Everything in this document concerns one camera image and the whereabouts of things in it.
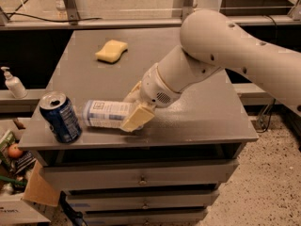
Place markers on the clear plastic bottle blue label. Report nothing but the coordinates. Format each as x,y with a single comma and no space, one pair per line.
104,114

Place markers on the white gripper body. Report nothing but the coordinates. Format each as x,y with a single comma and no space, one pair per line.
155,88

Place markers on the yellow sponge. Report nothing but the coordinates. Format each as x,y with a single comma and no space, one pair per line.
112,51

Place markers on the grey metal rail frame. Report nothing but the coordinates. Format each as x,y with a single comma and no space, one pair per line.
80,14

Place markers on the white pump dispenser bottle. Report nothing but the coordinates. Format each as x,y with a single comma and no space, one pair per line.
14,84

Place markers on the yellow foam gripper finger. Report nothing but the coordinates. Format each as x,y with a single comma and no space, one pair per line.
134,95
140,114

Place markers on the orange fruit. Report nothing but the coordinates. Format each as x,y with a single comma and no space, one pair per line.
14,151

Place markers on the blue pepsi can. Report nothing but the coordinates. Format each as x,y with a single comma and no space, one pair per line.
57,110

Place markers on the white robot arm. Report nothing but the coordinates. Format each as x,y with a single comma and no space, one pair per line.
209,43

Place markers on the cardboard box with clutter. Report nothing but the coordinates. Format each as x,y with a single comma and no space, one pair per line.
25,196

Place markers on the grey drawer cabinet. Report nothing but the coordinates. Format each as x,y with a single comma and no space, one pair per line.
166,162

